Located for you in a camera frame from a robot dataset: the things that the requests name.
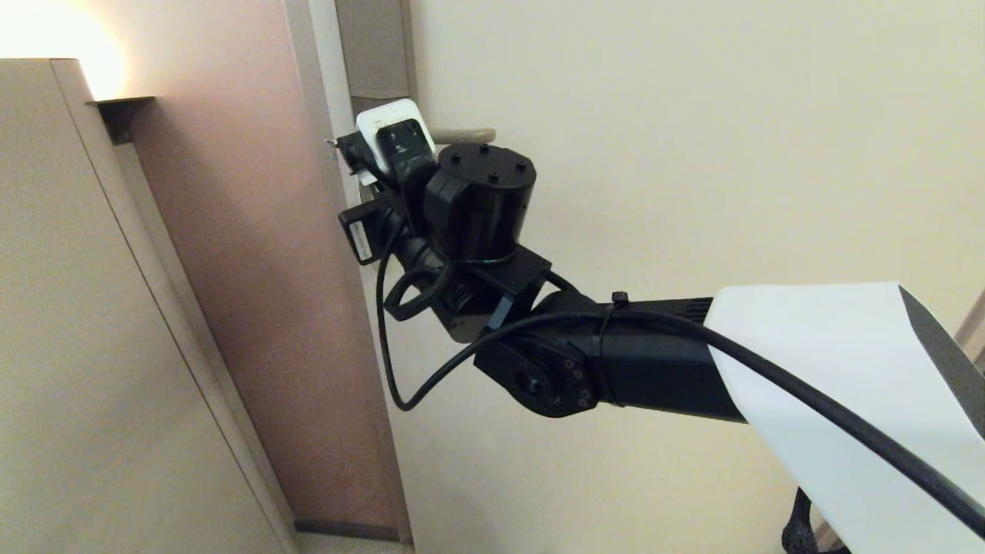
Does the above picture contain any thin black cable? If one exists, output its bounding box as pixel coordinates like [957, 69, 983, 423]
[376, 223, 985, 541]

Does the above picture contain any white door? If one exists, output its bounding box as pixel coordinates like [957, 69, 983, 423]
[306, 0, 985, 554]

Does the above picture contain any brown metal lock plate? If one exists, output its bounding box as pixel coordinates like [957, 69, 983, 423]
[336, 0, 421, 105]

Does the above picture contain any dark wall lamp bracket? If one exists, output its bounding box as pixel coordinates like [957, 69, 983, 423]
[86, 97, 155, 146]

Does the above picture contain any black looped cable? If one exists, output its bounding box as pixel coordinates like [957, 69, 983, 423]
[382, 262, 452, 322]

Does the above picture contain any metal lever door handle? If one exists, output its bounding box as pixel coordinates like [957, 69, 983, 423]
[427, 127, 497, 146]

